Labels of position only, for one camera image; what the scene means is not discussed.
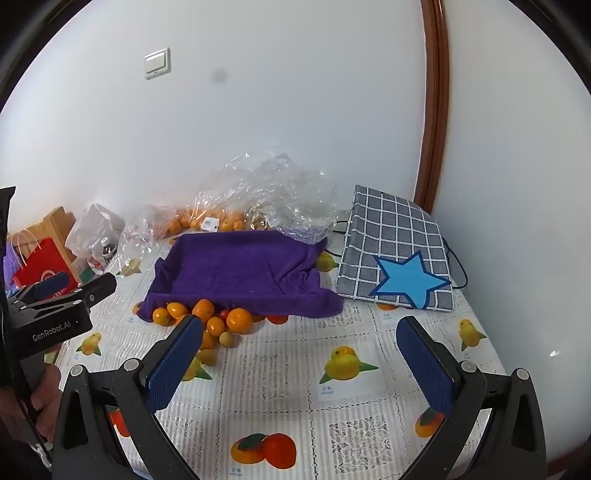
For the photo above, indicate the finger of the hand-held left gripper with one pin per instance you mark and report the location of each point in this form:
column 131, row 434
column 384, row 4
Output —
column 99, row 288
column 51, row 284

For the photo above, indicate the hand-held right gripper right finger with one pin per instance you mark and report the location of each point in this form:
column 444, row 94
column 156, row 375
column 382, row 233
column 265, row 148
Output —
column 422, row 364

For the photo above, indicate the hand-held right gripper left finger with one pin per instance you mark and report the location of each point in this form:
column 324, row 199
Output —
column 178, row 360

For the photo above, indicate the small orange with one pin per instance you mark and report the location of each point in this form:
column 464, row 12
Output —
column 161, row 316
column 215, row 326
column 207, row 341
column 177, row 309
column 203, row 310

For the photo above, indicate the large orange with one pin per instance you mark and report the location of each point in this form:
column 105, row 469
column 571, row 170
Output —
column 239, row 320

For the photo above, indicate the person's left hand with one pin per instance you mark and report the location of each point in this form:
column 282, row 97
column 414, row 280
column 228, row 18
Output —
column 46, row 394

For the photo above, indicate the red paper bag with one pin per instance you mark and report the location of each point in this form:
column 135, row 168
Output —
column 41, row 272

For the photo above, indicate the white plastic bag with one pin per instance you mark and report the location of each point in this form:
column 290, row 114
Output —
column 94, row 230

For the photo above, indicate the small clear plastic bag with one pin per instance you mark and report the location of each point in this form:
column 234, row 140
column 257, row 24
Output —
column 138, row 230

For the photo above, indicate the purple towel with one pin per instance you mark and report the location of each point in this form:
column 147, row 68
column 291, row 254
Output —
column 240, row 267

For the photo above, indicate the pile of bagged oranges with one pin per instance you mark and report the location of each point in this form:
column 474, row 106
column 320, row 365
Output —
column 203, row 220

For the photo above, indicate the grey checked bag blue star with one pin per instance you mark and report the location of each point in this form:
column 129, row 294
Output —
column 392, row 240

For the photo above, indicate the crumpled clear plastic bag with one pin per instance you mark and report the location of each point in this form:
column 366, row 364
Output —
column 277, row 198

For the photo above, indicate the white light switch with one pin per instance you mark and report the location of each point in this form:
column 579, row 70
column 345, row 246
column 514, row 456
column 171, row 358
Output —
column 157, row 63

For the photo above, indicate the brown wooden door frame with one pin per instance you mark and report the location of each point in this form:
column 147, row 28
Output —
column 436, row 92

